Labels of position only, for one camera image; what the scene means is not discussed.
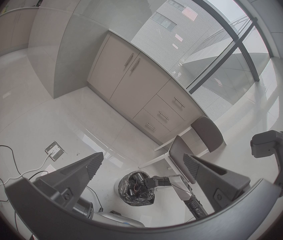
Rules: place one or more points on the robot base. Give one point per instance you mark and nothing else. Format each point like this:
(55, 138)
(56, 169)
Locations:
(84, 209)

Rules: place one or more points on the grey chair with white legs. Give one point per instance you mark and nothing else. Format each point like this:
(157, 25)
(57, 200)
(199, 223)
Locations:
(206, 134)

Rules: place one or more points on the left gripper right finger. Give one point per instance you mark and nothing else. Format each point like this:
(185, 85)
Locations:
(216, 184)

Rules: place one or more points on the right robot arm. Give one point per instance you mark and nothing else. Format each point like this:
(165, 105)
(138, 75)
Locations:
(181, 189)

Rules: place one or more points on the window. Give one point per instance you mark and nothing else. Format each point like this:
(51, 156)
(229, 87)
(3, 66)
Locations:
(171, 41)

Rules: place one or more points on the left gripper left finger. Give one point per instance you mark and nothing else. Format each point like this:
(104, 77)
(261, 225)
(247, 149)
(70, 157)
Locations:
(66, 184)

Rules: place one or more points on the black plastic bag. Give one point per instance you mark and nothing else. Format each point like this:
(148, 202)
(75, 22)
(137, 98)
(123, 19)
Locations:
(141, 201)

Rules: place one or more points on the beige cabinet with drawers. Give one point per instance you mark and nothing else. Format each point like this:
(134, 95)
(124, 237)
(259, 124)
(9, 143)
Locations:
(136, 84)

